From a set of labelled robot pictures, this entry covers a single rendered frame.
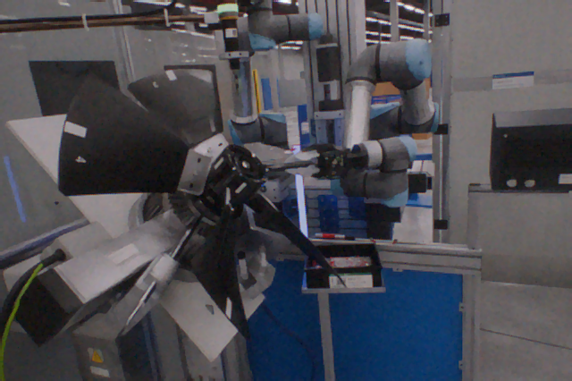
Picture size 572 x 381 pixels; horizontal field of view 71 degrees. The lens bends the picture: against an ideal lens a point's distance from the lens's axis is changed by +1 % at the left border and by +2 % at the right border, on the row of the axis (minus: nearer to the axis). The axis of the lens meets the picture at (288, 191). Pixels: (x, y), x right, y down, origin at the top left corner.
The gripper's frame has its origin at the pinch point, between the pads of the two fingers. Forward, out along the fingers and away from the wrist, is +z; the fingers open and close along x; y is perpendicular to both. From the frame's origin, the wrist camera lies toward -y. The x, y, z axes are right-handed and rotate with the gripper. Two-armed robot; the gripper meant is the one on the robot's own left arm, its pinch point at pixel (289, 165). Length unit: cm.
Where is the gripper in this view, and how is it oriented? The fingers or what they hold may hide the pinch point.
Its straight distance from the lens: 106.8
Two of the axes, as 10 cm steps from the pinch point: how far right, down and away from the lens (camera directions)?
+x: 0.7, 9.3, 3.6
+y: 2.7, 3.3, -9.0
